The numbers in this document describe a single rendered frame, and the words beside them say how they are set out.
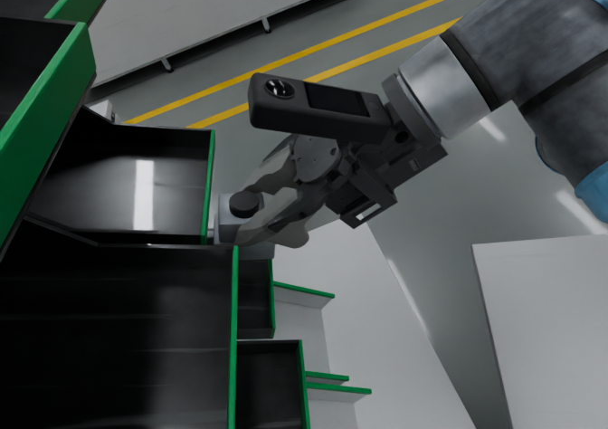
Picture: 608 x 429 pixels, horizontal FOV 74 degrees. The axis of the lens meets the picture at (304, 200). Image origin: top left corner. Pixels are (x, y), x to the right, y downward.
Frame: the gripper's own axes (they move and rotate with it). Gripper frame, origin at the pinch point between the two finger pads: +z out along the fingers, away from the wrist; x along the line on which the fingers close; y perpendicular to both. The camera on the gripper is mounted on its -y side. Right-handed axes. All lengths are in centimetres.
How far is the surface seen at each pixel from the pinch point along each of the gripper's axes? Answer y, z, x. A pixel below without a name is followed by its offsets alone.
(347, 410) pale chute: 27.8, 9.3, -11.9
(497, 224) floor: 147, -8, 78
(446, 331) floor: 131, 26, 36
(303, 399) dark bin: 8.4, 1.0, -16.2
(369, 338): 42.2, 11.4, 2.9
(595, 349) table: 56, -19, -7
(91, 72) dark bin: -19.1, -11.6, -11.3
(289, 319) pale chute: 22.3, 13.1, 1.1
